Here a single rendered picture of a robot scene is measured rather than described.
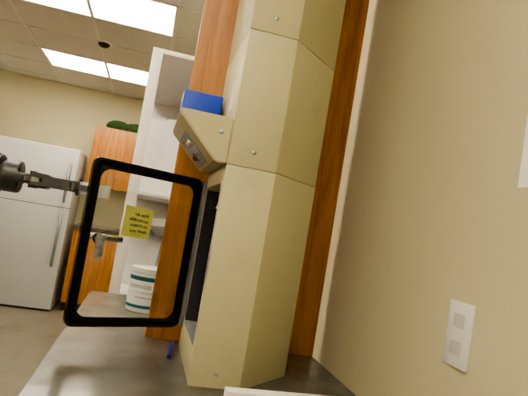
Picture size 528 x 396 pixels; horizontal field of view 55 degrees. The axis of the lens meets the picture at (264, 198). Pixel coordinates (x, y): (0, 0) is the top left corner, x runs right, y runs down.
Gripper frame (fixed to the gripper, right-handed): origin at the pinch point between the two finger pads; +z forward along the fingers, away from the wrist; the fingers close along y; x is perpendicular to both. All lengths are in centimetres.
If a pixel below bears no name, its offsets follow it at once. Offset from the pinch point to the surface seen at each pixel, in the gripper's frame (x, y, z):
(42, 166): -24, 467, -103
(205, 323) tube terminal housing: 23.8, -20.9, 28.8
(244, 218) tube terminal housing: 0.7, -20.8, 33.3
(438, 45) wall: -46, -24, 70
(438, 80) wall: -37, -27, 70
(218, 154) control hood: -11.7, -20.9, 25.4
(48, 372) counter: 37.0, -20.4, -0.1
